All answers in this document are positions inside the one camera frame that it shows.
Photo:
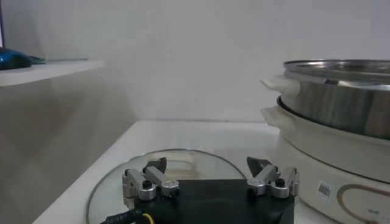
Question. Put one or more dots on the perforated steel steamer basket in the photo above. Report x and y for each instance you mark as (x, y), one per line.
(335, 103)

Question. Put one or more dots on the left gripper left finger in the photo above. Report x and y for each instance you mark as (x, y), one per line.
(146, 185)

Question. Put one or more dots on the white side table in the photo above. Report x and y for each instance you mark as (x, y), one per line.
(55, 71)

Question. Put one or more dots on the blue computer mouse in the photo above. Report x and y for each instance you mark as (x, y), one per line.
(12, 59)

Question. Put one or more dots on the round glass pot lid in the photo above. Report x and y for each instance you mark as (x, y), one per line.
(198, 165)

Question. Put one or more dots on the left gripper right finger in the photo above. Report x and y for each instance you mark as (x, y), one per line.
(274, 182)

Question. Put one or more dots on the white electric cooker pot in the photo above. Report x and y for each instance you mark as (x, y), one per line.
(304, 158)

